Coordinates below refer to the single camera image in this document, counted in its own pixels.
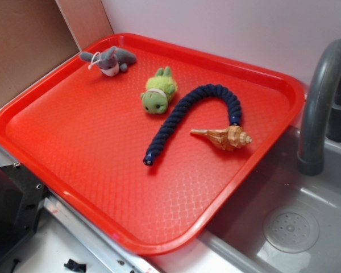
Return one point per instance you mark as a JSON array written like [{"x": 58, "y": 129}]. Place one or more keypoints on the round sink drain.
[{"x": 291, "y": 229}]

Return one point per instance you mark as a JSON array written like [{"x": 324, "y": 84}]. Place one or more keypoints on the green plush turtle toy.
[{"x": 160, "y": 91}]

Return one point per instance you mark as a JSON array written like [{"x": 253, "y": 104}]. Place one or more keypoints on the tan spiral conch shell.
[{"x": 225, "y": 139}]

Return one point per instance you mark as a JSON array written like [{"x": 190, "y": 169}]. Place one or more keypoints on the brown cardboard panel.
[{"x": 38, "y": 36}]

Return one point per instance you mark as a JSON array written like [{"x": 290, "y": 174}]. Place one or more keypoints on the grey plastic toy sink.
[{"x": 234, "y": 240}]

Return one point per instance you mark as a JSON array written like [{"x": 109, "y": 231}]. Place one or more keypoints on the grey plastic faucet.
[{"x": 322, "y": 113}]

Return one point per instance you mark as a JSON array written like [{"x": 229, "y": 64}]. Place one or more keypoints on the red plastic tray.
[{"x": 84, "y": 135}]

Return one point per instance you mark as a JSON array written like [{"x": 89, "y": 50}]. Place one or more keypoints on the black tape scrap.
[{"x": 75, "y": 266}]

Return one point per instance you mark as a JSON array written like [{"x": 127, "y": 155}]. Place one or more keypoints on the grey plush bunny toy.
[{"x": 110, "y": 62}]

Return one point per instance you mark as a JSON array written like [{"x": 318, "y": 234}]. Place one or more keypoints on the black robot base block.
[{"x": 21, "y": 196}]

